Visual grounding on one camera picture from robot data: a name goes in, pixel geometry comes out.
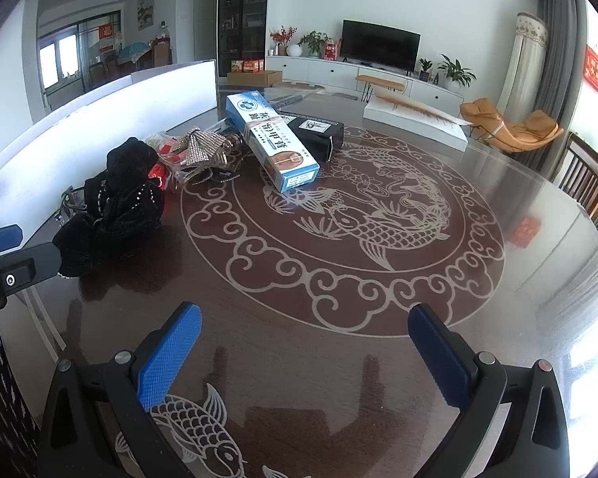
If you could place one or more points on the framed wall painting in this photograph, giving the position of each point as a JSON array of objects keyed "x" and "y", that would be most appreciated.
[{"x": 146, "y": 10}]

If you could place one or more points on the white foam board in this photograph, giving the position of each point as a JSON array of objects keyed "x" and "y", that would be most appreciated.
[{"x": 104, "y": 109}]

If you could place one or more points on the wooden bench with metal legs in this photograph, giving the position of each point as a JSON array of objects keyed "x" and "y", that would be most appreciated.
[{"x": 381, "y": 81}]

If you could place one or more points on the orange lounge chair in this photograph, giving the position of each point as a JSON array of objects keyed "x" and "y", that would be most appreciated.
[{"x": 518, "y": 134}]

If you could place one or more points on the black rectangular box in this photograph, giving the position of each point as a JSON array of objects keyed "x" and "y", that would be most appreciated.
[{"x": 319, "y": 134}]

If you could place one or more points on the long clear plastic sleeve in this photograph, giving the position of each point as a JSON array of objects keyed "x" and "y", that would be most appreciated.
[{"x": 289, "y": 94}]

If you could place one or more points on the blue and white carton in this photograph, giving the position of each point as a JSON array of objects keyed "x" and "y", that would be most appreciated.
[{"x": 274, "y": 144}]

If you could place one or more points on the green leafy potted plant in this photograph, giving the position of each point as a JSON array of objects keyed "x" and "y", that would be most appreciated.
[{"x": 313, "y": 42}]

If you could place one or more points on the large potted plant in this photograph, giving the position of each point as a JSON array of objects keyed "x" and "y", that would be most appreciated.
[{"x": 456, "y": 72}]

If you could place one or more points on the red flower arrangement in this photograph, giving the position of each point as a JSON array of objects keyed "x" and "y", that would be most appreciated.
[{"x": 280, "y": 36}]

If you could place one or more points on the grey curtain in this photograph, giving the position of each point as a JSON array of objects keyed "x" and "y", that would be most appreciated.
[{"x": 560, "y": 59}]

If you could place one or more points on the black white patterned garment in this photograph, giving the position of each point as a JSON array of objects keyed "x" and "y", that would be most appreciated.
[{"x": 5, "y": 388}]

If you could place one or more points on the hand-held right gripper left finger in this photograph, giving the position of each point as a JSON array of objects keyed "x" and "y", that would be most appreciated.
[{"x": 172, "y": 353}]

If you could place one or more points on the small potted plant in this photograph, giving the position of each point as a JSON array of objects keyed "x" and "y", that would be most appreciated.
[{"x": 424, "y": 67}]

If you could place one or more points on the red wall hanging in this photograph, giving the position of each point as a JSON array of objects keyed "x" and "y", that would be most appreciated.
[{"x": 594, "y": 67}]

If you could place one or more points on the dark glass display cabinet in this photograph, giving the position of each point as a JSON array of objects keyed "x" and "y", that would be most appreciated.
[{"x": 241, "y": 10}]

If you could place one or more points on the red paper door decoration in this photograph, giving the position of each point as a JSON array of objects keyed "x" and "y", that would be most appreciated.
[{"x": 106, "y": 36}]

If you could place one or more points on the white round vase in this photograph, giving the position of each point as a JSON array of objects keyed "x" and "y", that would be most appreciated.
[{"x": 294, "y": 51}]

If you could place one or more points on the white covered standing air conditioner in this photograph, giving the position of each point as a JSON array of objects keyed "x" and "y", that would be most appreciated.
[{"x": 526, "y": 59}]

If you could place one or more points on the black fabric hair accessory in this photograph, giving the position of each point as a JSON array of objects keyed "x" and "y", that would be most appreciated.
[{"x": 124, "y": 194}]

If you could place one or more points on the rhinestone bow hair clip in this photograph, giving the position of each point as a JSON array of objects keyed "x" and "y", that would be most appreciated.
[{"x": 202, "y": 147}]

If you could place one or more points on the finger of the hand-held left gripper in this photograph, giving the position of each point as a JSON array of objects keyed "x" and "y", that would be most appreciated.
[
  {"x": 0, "y": 240},
  {"x": 30, "y": 266}
]

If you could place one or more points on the red foil packet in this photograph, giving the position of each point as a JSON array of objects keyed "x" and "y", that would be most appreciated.
[{"x": 169, "y": 152}]

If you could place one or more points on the black television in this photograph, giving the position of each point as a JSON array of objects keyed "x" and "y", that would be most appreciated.
[{"x": 378, "y": 42}]

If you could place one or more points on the orange printed cartons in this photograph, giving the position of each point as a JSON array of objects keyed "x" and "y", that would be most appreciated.
[{"x": 246, "y": 65}]

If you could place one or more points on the white television cabinet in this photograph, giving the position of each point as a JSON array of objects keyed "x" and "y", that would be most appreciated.
[{"x": 304, "y": 67}]

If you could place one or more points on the dark wooden chair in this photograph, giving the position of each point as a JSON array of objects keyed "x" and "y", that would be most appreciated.
[{"x": 585, "y": 174}]

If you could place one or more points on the red gift bag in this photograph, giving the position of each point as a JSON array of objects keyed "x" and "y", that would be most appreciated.
[{"x": 332, "y": 50}]

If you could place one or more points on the blue mesh food cover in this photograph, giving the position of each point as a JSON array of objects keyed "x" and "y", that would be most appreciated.
[{"x": 133, "y": 52}]

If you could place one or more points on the brown cardboard box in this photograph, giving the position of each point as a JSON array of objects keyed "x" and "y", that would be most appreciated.
[{"x": 254, "y": 78}]

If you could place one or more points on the white flat feather-print box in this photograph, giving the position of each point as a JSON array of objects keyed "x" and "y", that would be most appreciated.
[{"x": 413, "y": 119}]

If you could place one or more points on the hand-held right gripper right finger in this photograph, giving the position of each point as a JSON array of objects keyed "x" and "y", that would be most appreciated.
[{"x": 438, "y": 353}]

